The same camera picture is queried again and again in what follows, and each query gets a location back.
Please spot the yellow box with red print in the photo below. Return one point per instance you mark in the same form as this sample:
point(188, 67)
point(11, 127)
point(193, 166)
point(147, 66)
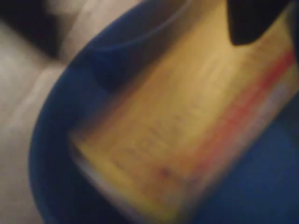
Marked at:
point(182, 112)

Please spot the white cloth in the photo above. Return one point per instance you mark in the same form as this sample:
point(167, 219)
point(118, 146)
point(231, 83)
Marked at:
point(21, 105)

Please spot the blue plastic bowl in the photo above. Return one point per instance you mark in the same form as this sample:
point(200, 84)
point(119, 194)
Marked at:
point(257, 186)

